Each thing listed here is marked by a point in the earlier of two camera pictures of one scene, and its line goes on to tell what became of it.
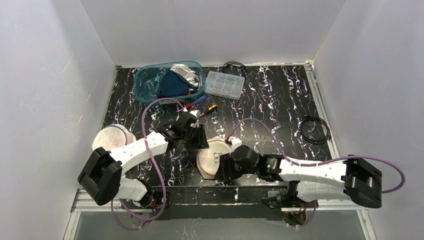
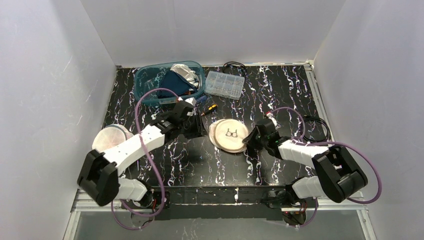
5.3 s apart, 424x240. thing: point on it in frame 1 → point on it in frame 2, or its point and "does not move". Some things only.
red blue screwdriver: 190,105 does not move
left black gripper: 201,137 → 195,124
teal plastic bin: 179,81 does not move
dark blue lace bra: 172,84 does not move
